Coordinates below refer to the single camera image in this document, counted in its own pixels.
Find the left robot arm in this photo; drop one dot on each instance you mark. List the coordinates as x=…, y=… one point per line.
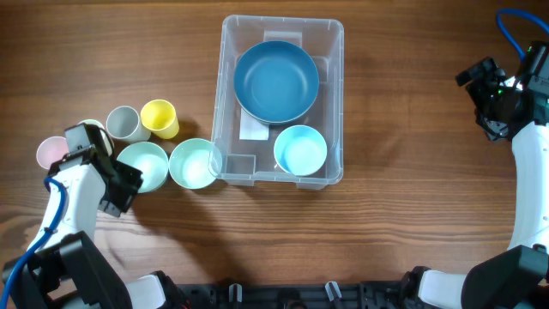
x=63, y=268

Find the clear plastic storage container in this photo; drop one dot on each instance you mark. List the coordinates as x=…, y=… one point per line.
x=246, y=162

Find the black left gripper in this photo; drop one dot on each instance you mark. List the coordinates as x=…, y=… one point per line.
x=116, y=209

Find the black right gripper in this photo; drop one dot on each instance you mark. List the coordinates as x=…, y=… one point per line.
x=494, y=128

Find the yellow cup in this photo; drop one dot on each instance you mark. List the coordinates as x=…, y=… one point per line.
x=159, y=116

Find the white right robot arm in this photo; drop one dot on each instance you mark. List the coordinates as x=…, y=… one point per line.
x=518, y=277

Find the white label in container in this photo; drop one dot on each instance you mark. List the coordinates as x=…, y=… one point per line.
x=251, y=129

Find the grey cup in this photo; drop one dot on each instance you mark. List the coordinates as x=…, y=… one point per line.
x=124, y=124

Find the light blue bowl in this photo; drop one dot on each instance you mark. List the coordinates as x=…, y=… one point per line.
x=300, y=150

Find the small mint green bowl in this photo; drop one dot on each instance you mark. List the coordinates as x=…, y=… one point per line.
x=195, y=163

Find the light green cup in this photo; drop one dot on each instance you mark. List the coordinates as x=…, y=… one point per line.
x=104, y=134

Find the large mint green bowl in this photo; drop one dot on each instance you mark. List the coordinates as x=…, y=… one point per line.
x=151, y=160

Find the dark blue bowl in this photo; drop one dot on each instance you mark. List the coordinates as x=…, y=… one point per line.
x=276, y=82

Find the pink cup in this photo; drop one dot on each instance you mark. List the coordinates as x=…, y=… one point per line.
x=52, y=149

